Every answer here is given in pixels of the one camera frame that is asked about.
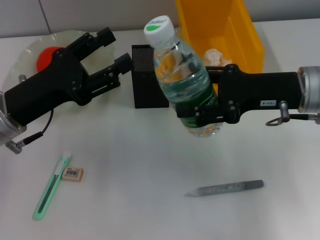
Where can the black mesh pen holder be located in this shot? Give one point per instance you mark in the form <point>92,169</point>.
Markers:
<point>147,90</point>

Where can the beige eraser with barcode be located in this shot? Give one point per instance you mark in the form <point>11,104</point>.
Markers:
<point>72,174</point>

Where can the grey marker pen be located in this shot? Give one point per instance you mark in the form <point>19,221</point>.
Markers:
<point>225,188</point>

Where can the yellow plastic storage bin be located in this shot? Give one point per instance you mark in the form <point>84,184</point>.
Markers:
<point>247,42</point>

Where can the left gripper silver connector plug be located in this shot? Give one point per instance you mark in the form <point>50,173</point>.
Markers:
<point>15,146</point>

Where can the green utility knife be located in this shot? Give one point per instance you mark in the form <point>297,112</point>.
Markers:
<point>51,185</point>

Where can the clear water bottle green label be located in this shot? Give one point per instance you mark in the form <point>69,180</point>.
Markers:
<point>182,75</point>

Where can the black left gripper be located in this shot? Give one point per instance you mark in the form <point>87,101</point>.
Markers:
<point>50,85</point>

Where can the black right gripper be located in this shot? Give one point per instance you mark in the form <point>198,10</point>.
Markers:
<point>262,90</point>

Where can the pale green glass fruit plate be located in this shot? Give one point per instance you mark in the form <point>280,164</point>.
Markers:
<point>30,48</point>

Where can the red round fruit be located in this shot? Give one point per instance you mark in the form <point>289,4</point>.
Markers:
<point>45,58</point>

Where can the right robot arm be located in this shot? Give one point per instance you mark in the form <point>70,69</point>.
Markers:
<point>311,88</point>

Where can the white paper ball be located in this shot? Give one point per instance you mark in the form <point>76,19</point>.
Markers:
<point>215,57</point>

